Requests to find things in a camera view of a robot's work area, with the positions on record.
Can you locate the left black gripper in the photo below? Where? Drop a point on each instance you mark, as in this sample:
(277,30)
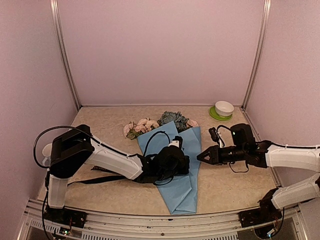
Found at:
(185,170)

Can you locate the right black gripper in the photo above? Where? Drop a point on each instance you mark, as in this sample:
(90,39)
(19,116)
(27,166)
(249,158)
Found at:
(215,157)

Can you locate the blue wrapping paper sheet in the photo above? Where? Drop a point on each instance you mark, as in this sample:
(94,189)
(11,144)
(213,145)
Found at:
(180,194)

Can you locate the blue fake hydrangea flower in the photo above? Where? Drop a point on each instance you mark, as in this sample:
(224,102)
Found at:
(180,121)

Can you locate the pink fake rose stem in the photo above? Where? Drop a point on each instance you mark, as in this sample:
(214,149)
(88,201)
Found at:
(145,125)

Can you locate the small pink rose stem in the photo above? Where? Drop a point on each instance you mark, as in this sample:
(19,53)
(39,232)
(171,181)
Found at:
(129,131)

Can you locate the black strap ribbon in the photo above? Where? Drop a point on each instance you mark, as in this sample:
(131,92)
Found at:
(99,180)

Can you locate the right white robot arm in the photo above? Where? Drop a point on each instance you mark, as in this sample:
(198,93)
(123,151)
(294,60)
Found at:
(267,154)

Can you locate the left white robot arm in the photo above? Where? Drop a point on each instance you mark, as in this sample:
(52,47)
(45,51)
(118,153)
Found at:
(78,146)

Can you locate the white ceramic bowl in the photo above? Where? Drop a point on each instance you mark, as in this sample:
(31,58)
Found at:
(224,108)

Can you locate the blue paper cup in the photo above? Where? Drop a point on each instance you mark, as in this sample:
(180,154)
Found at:
(46,152)

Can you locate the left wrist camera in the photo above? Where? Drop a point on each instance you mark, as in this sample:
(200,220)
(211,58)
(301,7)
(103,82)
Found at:
(177,142)

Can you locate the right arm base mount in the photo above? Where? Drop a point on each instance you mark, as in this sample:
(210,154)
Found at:
(266,212)

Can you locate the aluminium front frame rail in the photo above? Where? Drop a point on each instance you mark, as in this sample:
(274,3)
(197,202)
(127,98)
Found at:
(99,225)

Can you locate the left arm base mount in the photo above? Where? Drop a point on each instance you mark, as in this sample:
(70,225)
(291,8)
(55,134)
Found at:
(64,216)

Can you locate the right aluminium corner post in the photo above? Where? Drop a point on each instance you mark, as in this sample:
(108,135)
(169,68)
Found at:
(258,53)

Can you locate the aluminium corner post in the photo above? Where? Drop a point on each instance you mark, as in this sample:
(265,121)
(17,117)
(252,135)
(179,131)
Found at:
(258,53)
(54,5)

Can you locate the left aluminium corner post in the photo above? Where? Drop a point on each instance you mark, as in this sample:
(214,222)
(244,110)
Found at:
(54,5)

